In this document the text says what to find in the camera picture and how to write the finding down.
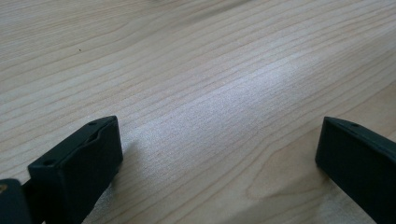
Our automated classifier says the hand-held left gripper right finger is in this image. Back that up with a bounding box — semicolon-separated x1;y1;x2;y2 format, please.
314;116;396;224

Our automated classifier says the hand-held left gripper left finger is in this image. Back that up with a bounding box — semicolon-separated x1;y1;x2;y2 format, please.
27;115;124;224

